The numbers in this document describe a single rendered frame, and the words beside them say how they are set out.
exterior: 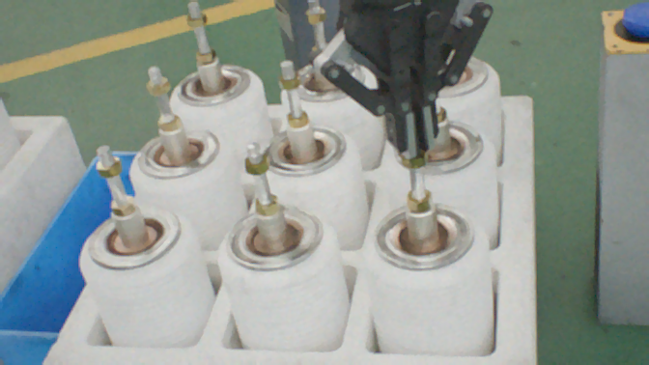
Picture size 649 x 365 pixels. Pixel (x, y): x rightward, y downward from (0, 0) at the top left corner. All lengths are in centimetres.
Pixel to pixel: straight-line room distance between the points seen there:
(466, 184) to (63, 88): 96
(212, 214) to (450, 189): 22
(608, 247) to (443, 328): 26
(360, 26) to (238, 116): 36
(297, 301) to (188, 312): 11
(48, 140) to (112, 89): 47
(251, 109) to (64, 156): 28
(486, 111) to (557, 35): 62
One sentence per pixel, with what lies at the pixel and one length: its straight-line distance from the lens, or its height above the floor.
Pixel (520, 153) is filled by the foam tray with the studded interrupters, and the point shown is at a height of 18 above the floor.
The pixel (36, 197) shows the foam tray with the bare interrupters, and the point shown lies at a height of 14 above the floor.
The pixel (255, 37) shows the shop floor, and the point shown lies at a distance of 158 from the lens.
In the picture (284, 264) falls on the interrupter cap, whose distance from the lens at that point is 68.
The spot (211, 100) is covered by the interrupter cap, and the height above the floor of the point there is 25.
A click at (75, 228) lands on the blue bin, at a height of 9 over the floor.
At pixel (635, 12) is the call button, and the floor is 33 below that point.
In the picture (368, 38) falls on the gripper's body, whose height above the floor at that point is 44.
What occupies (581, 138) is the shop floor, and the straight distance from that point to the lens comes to 123.
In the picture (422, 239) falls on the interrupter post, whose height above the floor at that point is 26.
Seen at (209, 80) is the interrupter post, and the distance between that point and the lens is 92.
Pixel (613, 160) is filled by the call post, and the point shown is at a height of 20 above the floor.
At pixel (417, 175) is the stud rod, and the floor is 31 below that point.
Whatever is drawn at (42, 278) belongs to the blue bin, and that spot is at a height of 9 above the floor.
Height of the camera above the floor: 70
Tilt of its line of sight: 36 degrees down
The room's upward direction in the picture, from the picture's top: 11 degrees counter-clockwise
